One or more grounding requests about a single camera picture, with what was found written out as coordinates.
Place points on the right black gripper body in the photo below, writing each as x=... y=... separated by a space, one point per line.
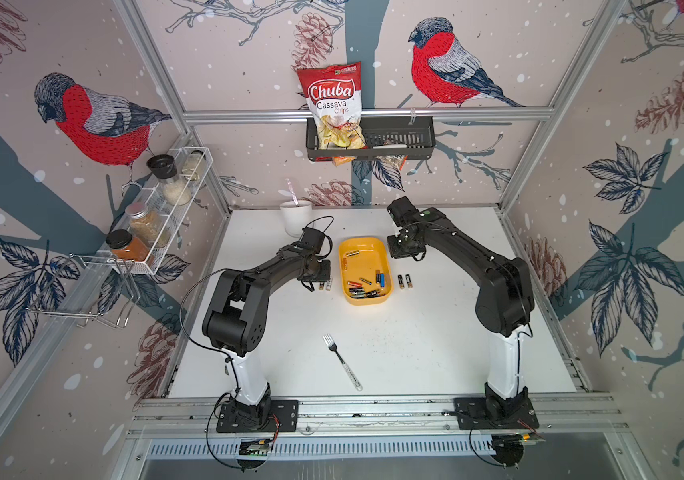
x=398 y=247

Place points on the silver metal fork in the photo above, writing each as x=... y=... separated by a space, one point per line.
x=332 y=346

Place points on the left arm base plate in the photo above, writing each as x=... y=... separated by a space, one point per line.
x=279 y=417

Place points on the red cassava chips bag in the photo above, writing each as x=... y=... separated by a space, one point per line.
x=334 y=97

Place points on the white ceramic cup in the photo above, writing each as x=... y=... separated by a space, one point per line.
x=296 y=216

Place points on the small clear spice jar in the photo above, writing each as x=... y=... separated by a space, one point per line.
x=194 y=166

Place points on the yellow plastic storage box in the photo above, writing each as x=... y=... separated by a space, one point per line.
x=365 y=268

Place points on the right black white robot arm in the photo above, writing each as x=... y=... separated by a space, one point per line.
x=503 y=306

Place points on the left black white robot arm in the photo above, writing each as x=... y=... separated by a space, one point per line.
x=236 y=324

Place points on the wire rack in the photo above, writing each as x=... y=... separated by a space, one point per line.
x=110 y=296

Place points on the red spice jar black lid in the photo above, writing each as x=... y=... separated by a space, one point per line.
x=127 y=246

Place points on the black wall basket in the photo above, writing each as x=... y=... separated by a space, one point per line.
x=412 y=138

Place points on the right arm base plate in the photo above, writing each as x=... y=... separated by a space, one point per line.
x=494 y=414

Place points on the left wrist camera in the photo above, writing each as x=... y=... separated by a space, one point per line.
x=312 y=240

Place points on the silver lid spice jar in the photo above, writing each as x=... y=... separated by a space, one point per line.
x=148 y=225

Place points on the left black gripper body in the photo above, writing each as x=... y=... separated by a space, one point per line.
x=322 y=271

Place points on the clear acrylic spice rack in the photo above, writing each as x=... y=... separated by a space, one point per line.
x=174 y=215

